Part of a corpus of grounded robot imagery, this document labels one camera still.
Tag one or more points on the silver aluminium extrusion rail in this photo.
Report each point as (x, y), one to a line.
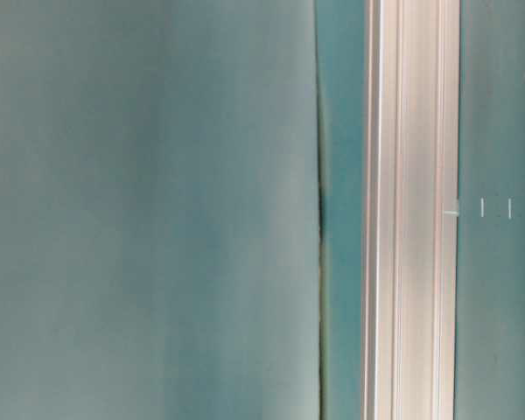
(411, 210)

